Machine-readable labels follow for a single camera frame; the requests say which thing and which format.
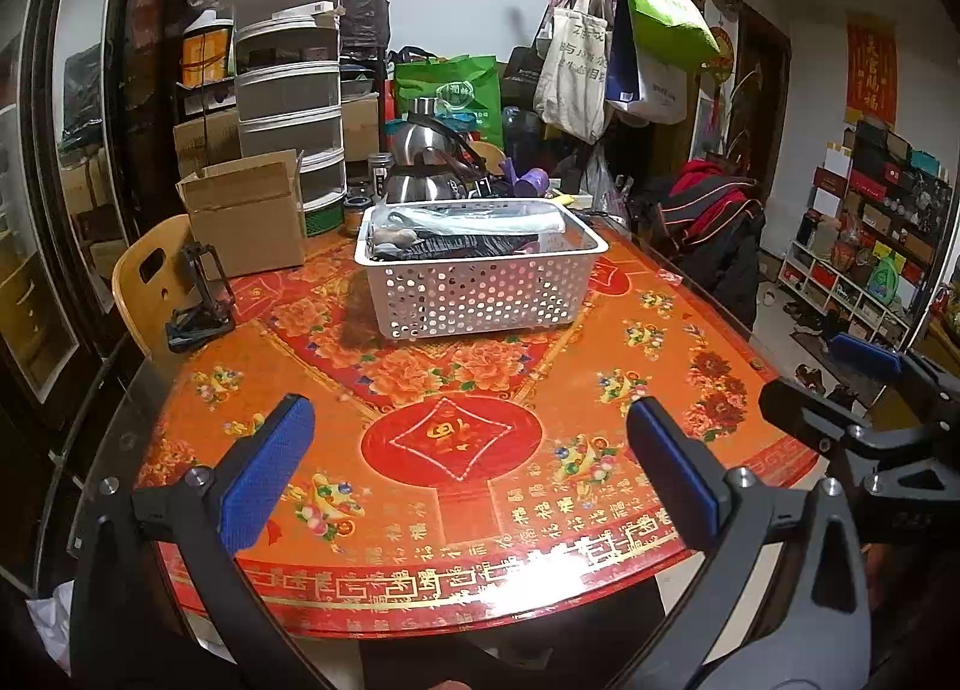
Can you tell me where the red floral tablecloth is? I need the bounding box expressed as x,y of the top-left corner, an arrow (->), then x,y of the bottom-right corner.
135,210 -> 822,642

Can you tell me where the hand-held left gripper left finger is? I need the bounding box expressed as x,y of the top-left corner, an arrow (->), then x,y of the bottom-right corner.
69,394 -> 338,690

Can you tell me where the lime green bag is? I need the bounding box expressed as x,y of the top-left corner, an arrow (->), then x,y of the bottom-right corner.
613,0 -> 721,72

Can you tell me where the green shopping bag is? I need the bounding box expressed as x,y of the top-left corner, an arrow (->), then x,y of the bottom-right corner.
394,49 -> 502,147

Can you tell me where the dark striped cloth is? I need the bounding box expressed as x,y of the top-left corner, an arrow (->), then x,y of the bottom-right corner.
371,229 -> 560,262

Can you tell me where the black plastic bag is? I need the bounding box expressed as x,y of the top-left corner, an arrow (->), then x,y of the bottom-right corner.
322,0 -> 391,53

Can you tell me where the red black backpack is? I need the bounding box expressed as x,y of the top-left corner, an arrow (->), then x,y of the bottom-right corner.
652,160 -> 767,331

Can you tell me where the white perforated plastic basket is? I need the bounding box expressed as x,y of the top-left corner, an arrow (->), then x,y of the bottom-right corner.
355,199 -> 610,341

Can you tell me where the white tote bag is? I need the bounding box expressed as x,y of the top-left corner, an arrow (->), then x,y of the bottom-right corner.
634,49 -> 689,125

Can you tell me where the wooden chair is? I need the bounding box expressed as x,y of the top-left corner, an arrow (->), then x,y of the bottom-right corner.
112,214 -> 200,376

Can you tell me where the red wall poster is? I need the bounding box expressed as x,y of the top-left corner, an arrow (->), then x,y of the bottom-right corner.
846,13 -> 899,130

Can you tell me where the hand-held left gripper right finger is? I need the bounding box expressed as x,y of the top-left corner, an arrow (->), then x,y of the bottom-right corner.
615,396 -> 875,690

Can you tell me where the orange canister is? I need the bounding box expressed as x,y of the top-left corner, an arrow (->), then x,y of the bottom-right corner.
182,19 -> 233,87

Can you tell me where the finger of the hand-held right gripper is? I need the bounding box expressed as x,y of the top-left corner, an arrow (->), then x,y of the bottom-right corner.
759,379 -> 876,452
832,334 -> 960,407

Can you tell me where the white printed plastic bag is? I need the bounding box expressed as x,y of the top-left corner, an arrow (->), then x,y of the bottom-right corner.
26,581 -> 76,680

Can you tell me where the hanging clear plastic bag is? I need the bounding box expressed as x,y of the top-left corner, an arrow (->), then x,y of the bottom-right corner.
585,142 -> 631,226

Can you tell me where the purple plastic item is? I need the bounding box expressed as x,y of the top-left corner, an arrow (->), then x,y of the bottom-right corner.
499,157 -> 550,197

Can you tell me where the stainless steel kettle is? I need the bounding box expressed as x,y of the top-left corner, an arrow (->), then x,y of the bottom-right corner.
384,97 -> 492,203

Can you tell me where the stacked plastic drawer tower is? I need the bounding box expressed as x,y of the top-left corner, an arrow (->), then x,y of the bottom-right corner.
232,0 -> 347,211

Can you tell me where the green plastic basket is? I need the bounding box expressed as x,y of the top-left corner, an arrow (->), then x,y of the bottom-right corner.
302,199 -> 347,237

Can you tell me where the blue bag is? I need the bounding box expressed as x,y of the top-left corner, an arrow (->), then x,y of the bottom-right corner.
606,0 -> 642,112

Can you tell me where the shelf of boxes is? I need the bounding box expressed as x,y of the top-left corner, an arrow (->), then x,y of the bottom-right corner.
776,120 -> 960,350

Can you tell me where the black folding phone stand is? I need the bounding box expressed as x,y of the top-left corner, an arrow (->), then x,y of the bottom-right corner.
166,242 -> 237,353

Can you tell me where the dark wooden door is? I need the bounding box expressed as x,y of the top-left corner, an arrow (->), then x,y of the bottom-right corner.
694,0 -> 792,173

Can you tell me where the open cardboard box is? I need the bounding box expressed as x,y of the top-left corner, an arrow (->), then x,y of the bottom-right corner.
176,148 -> 307,278

